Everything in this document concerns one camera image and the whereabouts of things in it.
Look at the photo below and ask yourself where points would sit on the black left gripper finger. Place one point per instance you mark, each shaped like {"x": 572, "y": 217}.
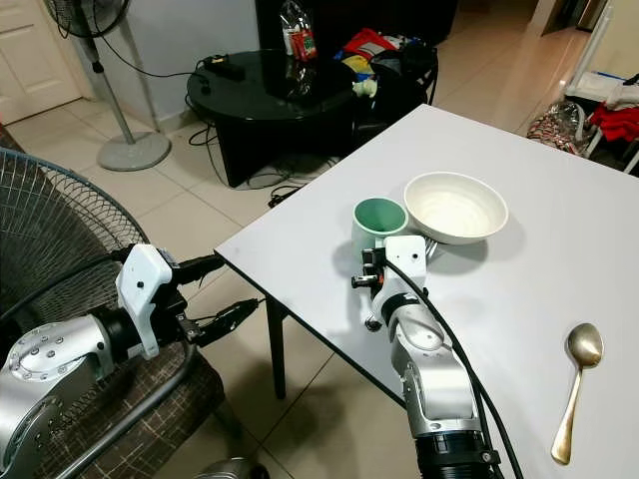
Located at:
{"x": 228, "y": 321}
{"x": 202, "y": 266}

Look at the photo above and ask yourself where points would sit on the pale green ceramic mug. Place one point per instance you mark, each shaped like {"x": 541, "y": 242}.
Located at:
{"x": 377, "y": 215}

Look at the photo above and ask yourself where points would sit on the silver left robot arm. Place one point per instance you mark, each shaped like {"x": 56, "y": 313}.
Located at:
{"x": 60, "y": 369}

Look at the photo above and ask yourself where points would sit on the black dining table leg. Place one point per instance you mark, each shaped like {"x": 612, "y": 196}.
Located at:
{"x": 277, "y": 349}

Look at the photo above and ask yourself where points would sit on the brown plaid cushioned chair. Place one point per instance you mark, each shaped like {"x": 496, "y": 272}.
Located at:
{"x": 160, "y": 419}

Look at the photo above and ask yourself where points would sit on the black power strip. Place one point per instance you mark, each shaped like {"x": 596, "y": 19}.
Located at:
{"x": 278, "y": 197}

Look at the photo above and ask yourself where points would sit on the white ceramic bowl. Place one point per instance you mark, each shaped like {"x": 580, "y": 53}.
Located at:
{"x": 454, "y": 210}

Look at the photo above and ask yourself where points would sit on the large grey cage fan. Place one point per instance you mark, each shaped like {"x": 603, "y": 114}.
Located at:
{"x": 80, "y": 239}

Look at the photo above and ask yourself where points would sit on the grey robot leg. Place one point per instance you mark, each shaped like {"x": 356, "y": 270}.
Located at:
{"x": 230, "y": 469}

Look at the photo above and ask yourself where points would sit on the black round glossy table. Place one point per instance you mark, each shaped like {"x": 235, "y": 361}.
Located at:
{"x": 260, "y": 100}

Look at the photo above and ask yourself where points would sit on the small white toy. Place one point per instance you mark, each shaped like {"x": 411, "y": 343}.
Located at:
{"x": 365, "y": 88}

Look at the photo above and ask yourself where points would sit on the small black box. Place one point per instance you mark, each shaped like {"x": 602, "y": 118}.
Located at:
{"x": 226, "y": 70}

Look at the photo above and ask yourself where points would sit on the gold metal spoon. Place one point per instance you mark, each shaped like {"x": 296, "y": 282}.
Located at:
{"x": 585, "y": 344}

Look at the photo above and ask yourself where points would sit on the yellow snack packet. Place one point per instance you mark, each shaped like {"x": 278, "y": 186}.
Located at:
{"x": 356, "y": 63}

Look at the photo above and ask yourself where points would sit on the black bag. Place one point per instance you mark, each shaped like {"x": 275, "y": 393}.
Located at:
{"x": 409, "y": 62}

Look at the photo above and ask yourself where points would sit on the clear patterned plastic bag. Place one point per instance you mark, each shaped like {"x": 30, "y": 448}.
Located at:
{"x": 554, "y": 130}

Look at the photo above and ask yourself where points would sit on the red snack bag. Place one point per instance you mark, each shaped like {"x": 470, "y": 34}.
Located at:
{"x": 367, "y": 42}

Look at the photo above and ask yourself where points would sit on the clear bottle with red label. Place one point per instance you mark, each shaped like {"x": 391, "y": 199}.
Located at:
{"x": 300, "y": 42}

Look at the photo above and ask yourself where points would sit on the white panelled door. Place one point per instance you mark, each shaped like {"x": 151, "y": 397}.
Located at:
{"x": 35, "y": 45}

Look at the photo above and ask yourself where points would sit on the red cloth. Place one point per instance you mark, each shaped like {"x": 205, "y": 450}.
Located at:
{"x": 614, "y": 118}

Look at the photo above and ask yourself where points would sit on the white metal rack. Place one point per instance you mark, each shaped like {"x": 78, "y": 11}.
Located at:
{"x": 599, "y": 85}

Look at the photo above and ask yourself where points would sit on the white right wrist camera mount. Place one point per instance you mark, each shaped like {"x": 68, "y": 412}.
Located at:
{"x": 404, "y": 261}

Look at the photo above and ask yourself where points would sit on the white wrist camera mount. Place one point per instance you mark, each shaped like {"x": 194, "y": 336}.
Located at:
{"x": 404, "y": 261}
{"x": 145, "y": 289}

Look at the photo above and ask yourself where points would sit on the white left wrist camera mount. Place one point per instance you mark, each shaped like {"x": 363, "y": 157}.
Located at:
{"x": 145, "y": 289}

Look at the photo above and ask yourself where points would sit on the grey standing pedestal fan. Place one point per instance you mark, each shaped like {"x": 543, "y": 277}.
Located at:
{"x": 135, "y": 152}

